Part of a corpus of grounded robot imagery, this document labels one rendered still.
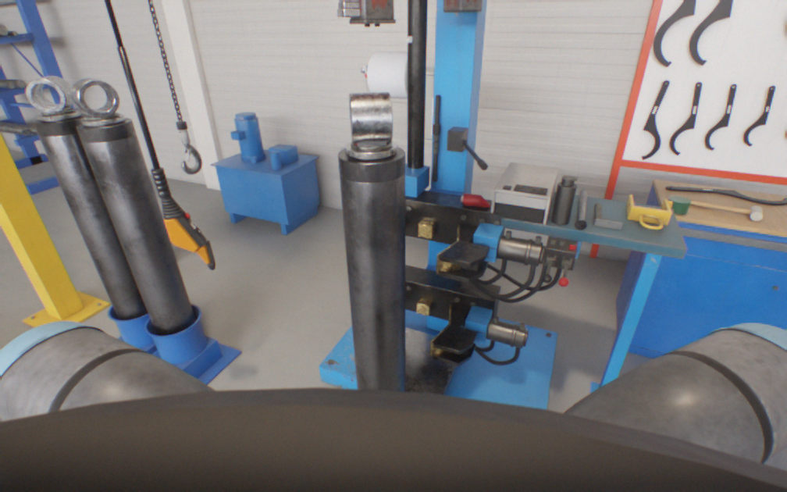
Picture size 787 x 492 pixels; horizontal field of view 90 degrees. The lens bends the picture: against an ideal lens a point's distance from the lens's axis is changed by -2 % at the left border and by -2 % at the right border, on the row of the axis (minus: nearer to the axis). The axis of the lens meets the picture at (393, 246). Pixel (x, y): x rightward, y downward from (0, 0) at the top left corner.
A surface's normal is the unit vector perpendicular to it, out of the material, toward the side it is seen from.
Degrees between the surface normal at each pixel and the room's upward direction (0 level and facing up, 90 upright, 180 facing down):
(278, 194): 90
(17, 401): 55
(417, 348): 0
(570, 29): 90
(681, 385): 23
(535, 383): 0
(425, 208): 90
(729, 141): 90
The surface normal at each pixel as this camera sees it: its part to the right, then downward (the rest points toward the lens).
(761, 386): 0.15, -0.60
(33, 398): -0.31, -0.29
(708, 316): -0.41, 0.45
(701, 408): -0.30, -0.55
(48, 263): 0.91, 0.19
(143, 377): 0.48, -0.77
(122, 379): 0.34, -0.72
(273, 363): -0.01, -0.87
